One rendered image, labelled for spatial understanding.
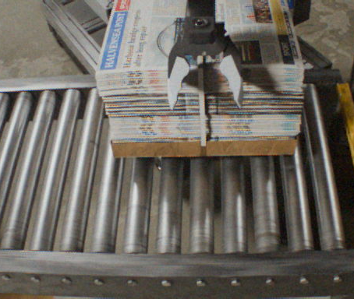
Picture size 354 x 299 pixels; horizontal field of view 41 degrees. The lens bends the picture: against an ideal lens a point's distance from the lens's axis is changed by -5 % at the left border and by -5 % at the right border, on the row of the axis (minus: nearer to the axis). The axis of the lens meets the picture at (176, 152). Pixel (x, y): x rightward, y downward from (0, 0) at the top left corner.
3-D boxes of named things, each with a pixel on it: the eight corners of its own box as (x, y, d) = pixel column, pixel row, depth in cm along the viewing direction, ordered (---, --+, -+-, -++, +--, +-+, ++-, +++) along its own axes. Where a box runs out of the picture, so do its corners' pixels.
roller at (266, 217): (268, 87, 121) (256, 76, 118) (287, 262, 92) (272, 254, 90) (253, 96, 124) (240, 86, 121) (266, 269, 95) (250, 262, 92)
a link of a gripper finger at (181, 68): (175, 104, 88) (197, 58, 86) (172, 111, 83) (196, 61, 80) (160, 97, 88) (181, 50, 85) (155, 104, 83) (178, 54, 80)
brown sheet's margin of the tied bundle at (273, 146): (281, 71, 120) (281, 56, 117) (295, 154, 100) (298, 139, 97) (216, 72, 121) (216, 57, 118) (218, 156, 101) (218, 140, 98)
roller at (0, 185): (38, 100, 127) (33, 87, 124) (-4, 263, 99) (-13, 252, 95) (21, 101, 128) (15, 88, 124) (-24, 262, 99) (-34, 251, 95)
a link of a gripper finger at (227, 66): (253, 95, 87) (228, 49, 85) (256, 102, 81) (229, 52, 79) (238, 103, 87) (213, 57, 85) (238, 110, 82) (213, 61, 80)
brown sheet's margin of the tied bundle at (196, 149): (216, 72, 121) (216, 57, 118) (218, 156, 101) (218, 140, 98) (192, 72, 121) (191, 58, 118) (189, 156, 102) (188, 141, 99)
